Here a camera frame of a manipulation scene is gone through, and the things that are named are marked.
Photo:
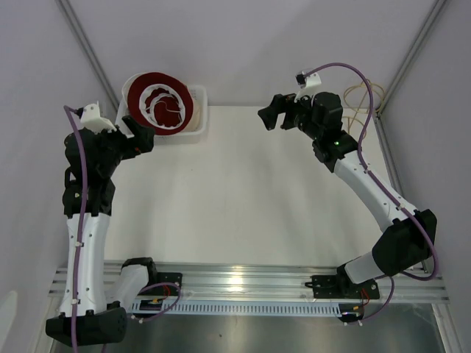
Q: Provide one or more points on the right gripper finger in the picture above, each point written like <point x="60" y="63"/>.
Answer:
<point x="269" y="116"/>
<point x="279" y="102"/>

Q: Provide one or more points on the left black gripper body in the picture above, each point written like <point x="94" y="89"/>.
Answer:
<point x="116" y="147"/>

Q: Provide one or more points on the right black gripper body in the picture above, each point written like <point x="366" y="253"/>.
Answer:
<point x="301" y="110"/>

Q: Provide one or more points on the dark red bucket hat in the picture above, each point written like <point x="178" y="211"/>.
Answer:
<point x="165" y="109"/>

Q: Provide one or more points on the white bucket hat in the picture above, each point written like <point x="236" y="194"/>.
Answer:
<point x="161" y="77"/>

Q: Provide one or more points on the beige bucket hat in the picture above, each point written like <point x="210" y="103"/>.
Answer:
<point x="193" y="124"/>

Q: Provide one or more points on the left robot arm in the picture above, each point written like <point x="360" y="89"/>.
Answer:
<point x="89" y="313"/>

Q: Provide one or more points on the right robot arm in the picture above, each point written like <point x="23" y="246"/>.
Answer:
<point x="407" y="233"/>

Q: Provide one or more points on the white plastic basket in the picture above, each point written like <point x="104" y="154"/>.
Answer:
<point x="199" y="94"/>

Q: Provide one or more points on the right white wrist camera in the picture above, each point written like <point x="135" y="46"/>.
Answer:
<point x="308" y="81"/>

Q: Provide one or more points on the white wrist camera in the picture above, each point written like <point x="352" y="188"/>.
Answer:
<point x="308" y="81"/>
<point x="91" y="118"/>

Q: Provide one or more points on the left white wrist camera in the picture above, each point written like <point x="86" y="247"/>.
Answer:
<point x="91" y="118"/>

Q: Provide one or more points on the gold wire hat stand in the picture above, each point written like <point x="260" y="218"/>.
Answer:
<point x="356" y="99"/>

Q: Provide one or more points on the left aluminium frame post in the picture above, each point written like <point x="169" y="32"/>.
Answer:
<point x="80" y="36"/>

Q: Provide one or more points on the aluminium frame post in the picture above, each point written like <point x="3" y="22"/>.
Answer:
<point x="416" y="46"/>
<point x="80" y="36"/>

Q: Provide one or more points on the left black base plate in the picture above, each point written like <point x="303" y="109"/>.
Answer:
<point x="165" y="290"/>

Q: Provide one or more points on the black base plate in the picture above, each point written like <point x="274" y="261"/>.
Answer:
<point x="340" y="287"/>
<point x="165" y="290"/>

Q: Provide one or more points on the aluminium mounting rail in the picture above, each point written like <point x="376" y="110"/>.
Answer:
<point x="271" y="283"/>

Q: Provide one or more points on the right aluminium frame post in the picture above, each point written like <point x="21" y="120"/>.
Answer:
<point x="416" y="46"/>

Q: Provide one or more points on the white slotted cable duct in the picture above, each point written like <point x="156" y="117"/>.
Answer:
<point x="296" y="309"/>

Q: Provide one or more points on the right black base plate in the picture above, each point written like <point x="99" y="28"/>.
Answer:
<point x="340" y="287"/>

